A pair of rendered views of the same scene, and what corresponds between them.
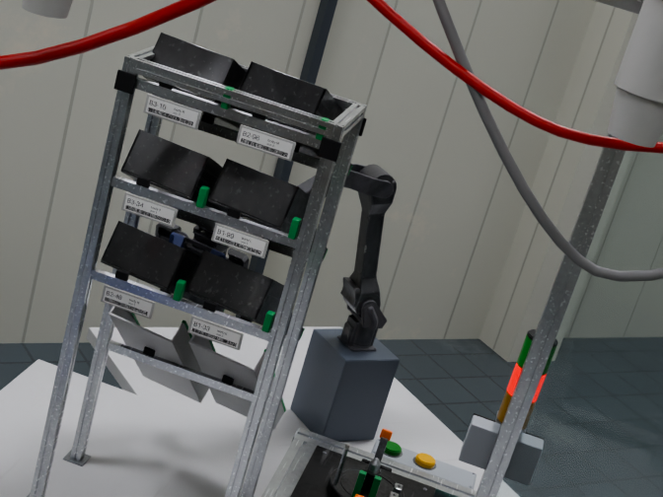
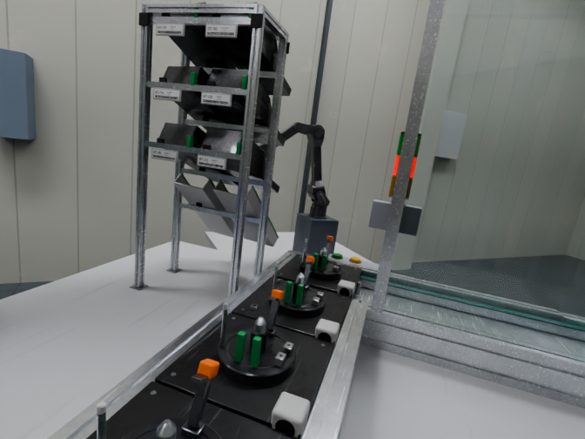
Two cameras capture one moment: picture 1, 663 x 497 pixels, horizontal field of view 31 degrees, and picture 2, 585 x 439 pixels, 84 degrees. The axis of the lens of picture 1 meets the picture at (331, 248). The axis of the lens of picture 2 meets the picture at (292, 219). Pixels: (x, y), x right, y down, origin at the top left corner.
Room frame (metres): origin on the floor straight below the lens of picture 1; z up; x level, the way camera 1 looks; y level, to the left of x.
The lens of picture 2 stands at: (0.87, -0.24, 1.34)
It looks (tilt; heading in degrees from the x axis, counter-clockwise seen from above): 12 degrees down; 9
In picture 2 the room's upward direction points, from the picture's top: 7 degrees clockwise
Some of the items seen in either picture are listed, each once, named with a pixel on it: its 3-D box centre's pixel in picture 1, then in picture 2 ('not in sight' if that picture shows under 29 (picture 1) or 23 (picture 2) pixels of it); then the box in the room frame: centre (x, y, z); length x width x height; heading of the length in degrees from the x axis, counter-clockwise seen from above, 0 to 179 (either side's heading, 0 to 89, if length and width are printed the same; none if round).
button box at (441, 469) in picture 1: (419, 475); (353, 268); (2.08, -0.29, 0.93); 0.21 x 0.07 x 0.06; 83
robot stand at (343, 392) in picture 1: (343, 384); (314, 238); (2.32, -0.11, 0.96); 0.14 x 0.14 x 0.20; 37
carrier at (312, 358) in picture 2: not in sight; (258, 337); (1.38, -0.12, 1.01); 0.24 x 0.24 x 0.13; 83
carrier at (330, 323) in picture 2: not in sight; (299, 287); (1.63, -0.15, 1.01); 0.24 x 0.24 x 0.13; 83
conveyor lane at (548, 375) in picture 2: not in sight; (414, 316); (1.82, -0.48, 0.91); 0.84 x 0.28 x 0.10; 83
